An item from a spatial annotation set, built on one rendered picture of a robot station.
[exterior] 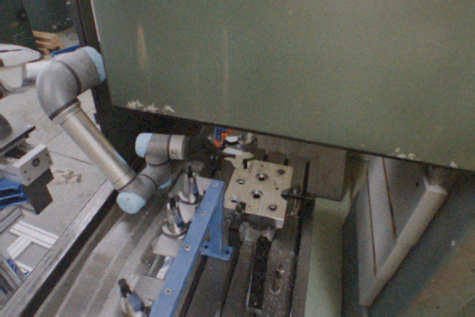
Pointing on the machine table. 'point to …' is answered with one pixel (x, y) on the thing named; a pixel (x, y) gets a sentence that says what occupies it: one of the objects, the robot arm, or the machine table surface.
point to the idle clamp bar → (258, 276)
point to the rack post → (215, 248)
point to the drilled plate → (260, 214)
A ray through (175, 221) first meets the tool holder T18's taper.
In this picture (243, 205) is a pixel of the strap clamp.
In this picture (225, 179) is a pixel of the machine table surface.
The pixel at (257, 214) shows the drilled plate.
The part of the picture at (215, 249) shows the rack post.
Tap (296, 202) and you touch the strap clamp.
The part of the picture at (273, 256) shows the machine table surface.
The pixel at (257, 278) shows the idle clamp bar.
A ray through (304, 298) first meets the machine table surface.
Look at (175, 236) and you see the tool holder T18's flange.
